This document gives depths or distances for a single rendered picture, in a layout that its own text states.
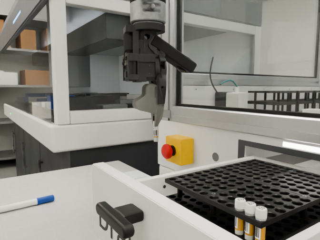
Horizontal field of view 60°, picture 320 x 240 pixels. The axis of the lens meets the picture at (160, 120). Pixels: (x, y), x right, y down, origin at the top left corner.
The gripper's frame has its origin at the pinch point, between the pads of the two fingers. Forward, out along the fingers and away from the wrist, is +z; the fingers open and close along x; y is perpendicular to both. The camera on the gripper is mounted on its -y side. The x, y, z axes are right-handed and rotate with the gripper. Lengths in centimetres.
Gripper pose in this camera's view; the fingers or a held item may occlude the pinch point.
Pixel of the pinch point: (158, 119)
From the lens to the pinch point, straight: 61.2
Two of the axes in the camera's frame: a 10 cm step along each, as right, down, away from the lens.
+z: 0.0, 9.9, 1.1
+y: -9.6, 0.3, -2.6
